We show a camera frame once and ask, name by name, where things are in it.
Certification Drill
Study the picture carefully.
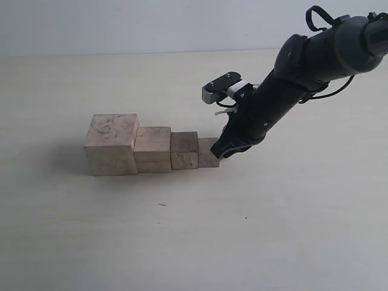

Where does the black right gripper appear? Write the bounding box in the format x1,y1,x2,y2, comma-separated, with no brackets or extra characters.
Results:
210,72,303,159

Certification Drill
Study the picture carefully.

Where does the smallest wooden cube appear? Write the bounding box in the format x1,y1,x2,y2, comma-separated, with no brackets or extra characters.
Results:
198,137,220,168

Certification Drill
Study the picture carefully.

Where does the third largest wooden cube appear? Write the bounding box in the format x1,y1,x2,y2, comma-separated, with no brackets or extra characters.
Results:
170,132,199,170

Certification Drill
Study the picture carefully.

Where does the second largest wooden cube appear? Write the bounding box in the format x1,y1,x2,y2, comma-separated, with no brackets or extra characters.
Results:
133,127,172,173

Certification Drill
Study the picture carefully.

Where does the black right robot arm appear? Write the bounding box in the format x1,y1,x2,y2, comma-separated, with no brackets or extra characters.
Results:
202,5,387,158

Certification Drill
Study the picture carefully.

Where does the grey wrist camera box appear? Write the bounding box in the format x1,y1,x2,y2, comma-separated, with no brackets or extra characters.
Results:
202,72,242,104

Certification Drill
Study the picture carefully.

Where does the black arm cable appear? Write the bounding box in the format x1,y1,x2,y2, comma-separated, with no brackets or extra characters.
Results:
298,5,355,104

